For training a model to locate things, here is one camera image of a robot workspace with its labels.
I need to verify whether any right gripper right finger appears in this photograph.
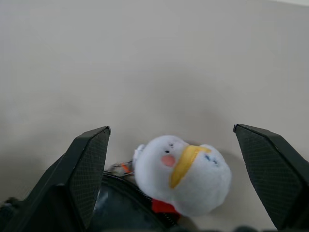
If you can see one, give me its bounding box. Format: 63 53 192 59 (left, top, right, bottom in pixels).
233 123 309 231

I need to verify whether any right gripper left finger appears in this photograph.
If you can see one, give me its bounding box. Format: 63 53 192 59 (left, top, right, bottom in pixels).
2 125 112 232

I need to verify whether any black paddle case red mesh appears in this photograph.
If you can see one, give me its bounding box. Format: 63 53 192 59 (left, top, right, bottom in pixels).
91 169 185 232

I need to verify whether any white plush duck keychain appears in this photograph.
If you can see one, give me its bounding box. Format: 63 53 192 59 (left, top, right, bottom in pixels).
110 134 233 218

